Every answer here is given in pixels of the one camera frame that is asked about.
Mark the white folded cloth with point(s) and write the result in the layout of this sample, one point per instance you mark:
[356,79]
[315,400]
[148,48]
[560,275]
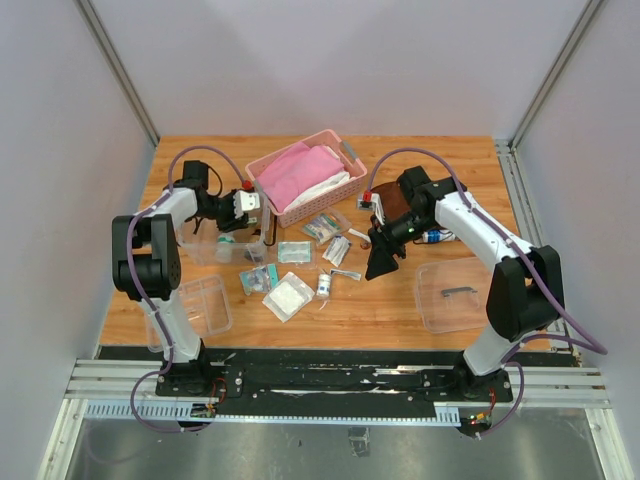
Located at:
[335,180]

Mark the white cotton swab wrapper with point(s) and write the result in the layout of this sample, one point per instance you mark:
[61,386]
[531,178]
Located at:
[359,234]

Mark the clear plastic medicine box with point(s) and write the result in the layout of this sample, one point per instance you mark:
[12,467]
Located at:
[198,236]

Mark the clear box lid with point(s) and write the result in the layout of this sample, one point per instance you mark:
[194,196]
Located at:
[451,295]

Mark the white gauze pad packet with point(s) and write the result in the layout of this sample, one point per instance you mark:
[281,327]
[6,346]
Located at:
[288,297]

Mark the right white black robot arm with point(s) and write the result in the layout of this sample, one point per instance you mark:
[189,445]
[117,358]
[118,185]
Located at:
[525,291]

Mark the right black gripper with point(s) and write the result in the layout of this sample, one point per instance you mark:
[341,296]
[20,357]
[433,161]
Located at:
[383,246]

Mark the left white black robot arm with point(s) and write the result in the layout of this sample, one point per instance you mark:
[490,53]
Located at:
[146,266]

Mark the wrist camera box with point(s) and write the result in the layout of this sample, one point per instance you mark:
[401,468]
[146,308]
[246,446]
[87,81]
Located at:
[245,202]
[368,201]

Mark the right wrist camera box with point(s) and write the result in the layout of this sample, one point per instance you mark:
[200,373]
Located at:
[368,201]

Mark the white swab packets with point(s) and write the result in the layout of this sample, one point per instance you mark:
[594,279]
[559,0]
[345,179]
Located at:
[337,249]

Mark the white blue pill bottle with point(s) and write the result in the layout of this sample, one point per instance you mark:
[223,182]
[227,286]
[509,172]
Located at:
[436,236]

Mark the clear divided tray insert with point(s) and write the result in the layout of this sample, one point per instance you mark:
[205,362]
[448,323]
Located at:
[196,309]

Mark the thin white sachet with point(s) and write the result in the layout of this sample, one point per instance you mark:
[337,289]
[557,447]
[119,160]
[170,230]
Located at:
[350,274]

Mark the green white bandage packet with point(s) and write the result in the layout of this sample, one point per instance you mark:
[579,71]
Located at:
[325,226]

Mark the pink folded cloth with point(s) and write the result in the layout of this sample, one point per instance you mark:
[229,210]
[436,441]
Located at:
[297,169]

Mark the white medicine bottle green label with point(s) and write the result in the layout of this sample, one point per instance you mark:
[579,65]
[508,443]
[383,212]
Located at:
[224,253]

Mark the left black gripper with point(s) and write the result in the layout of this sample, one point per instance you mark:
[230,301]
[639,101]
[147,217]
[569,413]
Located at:
[233,223]

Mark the brown towel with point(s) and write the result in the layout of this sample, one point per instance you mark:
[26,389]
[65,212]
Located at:
[393,202]

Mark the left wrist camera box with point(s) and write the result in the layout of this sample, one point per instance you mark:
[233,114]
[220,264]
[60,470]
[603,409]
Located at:
[245,202]

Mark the pink plastic basket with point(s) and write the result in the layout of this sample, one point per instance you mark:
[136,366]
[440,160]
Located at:
[352,163]

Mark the green medicine box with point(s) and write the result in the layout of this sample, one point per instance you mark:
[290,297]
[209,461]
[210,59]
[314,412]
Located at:
[255,252]

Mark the teal plaster packet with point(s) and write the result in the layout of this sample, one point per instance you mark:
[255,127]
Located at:
[259,280]

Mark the small bandage roll packet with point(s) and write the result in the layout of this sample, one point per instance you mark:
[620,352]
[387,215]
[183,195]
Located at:
[323,285]

